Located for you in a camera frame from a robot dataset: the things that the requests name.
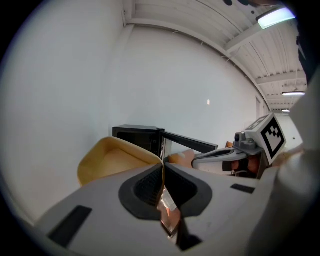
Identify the person's right forearm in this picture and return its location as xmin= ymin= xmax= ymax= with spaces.
xmin=272 ymin=144 xmax=305 ymax=168

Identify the yellow container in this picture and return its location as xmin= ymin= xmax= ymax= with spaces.
xmin=77 ymin=136 xmax=166 ymax=199

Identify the black cabinet with door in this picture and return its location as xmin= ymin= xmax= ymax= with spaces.
xmin=112 ymin=124 xmax=219 ymax=164

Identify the person's right hand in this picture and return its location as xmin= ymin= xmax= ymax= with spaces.
xmin=231 ymin=156 xmax=260 ymax=176

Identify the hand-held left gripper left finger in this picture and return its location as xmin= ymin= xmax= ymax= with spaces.
xmin=36 ymin=163 xmax=176 ymax=256

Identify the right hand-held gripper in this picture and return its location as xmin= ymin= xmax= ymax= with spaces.
xmin=191 ymin=112 xmax=287 ymax=179

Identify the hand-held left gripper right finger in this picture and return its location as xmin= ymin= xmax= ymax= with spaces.
xmin=164 ymin=163 xmax=266 ymax=256

